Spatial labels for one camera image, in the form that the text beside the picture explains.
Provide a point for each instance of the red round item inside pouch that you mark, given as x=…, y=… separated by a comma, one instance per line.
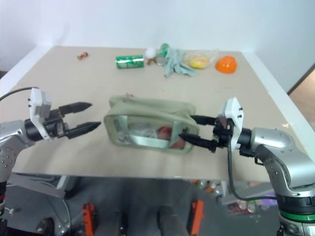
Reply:
x=164, y=132

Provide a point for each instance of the crumpled silver item inside pouch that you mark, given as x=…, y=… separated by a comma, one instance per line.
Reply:
x=137, y=132

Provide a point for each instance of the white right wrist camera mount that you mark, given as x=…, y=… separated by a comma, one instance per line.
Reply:
x=233, y=110

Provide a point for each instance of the white table leg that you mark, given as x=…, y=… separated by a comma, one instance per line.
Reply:
x=224, y=188

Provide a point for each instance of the clear bag with yellow item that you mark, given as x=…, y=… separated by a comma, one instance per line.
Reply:
x=199, y=61

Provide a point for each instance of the orange plastic bowl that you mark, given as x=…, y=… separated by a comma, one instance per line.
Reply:
x=227, y=65

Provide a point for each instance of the green soda can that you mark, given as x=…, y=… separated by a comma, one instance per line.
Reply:
x=130, y=62

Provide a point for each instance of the grey-green cloth gloves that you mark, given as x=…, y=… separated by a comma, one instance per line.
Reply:
x=177, y=62

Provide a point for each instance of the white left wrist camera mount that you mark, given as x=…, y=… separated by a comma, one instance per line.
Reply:
x=37, y=105

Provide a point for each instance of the silver robot body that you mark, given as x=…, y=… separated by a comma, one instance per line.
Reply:
x=44, y=211

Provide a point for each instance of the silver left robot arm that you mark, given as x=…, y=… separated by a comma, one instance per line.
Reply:
x=12, y=137

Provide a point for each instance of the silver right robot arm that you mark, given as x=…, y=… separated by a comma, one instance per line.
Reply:
x=278, y=150

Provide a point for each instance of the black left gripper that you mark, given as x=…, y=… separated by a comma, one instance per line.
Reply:
x=55, y=125

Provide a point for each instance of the green pouch with clear window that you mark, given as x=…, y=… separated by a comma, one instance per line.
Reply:
x=152, y=108

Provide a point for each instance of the small brown snack piece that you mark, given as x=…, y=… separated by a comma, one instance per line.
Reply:
x=150, y=61

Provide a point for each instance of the red candy wrapper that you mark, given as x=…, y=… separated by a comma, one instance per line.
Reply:
x=83, y=55

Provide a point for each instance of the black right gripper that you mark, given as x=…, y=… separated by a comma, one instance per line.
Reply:
x=222, y=137

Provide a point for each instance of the brown wooden furniture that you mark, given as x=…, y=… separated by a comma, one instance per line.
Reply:
x=304, y=91

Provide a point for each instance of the clear bottle with green label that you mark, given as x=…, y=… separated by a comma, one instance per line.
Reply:
x=163, y=50

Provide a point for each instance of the pile of cans on floor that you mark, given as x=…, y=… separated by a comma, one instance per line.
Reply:
x=246, y=206

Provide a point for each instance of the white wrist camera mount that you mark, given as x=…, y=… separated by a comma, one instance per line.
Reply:
x=233, y=110
x=37, y=105

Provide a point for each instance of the white round ball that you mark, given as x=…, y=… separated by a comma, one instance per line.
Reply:
x=150, y=52

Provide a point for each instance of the orange clamp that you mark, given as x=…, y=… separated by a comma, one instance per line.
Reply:
x=88, y=216
x=198, y=216

